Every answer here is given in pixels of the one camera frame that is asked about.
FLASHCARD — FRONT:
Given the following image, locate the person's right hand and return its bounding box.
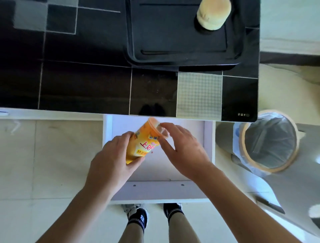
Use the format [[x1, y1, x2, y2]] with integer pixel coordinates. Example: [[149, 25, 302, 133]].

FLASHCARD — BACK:
[[158, 122, 221, 185]]

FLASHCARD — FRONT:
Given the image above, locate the person's left hand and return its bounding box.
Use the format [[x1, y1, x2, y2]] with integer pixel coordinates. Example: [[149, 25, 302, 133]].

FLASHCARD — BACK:
[[84, 131, 146, 199]]

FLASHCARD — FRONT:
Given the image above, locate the orange snack canister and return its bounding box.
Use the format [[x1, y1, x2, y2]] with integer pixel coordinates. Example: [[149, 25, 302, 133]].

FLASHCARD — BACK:
[[126, 122, 162, 165]]

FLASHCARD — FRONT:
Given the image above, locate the clear orange canister lid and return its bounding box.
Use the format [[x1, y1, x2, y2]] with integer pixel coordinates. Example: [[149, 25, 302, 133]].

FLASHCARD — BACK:
[[148, 117, 171, 139]]

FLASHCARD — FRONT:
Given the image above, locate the person's right forearm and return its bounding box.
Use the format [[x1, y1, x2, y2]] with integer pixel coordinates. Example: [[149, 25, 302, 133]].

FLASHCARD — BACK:
[[197, 164, 305, 243]]

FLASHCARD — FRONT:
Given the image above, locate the person's left forearm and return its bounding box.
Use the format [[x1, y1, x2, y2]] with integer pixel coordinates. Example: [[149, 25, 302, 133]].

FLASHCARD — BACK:
[[35, 185, 113, 243]]

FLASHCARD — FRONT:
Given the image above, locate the white drawer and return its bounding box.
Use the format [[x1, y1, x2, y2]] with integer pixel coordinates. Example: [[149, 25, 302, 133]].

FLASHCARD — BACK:
[[102, 114, 216, 205]]

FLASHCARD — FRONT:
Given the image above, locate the white sneaker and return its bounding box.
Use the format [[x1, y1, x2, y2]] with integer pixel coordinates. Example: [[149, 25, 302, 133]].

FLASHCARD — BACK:
[[122, 203, 150, 221]]

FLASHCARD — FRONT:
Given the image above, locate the black sock with white mark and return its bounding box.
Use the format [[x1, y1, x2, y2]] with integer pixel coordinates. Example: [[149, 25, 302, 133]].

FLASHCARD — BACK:
[[127, 208, 150, 230], [163, 203, 185, 224]]

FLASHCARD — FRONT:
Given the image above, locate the person's left leg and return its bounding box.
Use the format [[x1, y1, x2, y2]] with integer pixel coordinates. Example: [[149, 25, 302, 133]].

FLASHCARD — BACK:
[[119, 221, 147, 243]]

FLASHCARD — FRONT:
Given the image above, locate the person's leg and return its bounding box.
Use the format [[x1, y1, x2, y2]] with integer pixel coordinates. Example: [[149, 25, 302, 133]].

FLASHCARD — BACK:
[[168, 213, 199, 243], [119, 221, 147, 243]]

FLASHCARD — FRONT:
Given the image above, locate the person's right leg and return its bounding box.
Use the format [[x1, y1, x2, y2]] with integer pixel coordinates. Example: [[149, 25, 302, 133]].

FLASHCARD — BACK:
[[168, 213, 199, 243]]

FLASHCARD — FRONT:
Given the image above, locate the clear plastic bin liner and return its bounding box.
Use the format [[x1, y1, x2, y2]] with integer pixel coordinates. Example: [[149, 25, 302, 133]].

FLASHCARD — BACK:
[[232, 111, 298, 173]]

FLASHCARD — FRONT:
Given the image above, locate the round bin with tan rim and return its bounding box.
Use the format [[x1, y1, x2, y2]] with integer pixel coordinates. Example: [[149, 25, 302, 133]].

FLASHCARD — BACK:
[[238, 110, 300, 174]]

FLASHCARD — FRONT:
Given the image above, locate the black plastic tray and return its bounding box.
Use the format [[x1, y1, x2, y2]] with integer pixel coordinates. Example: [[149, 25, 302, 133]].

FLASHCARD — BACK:
[[126, 0, 247, 67]]

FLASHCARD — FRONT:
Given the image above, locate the pale yellow round bread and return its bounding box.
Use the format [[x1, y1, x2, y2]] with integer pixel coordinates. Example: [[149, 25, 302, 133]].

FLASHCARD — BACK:
[[196, 0, 232, 31]]

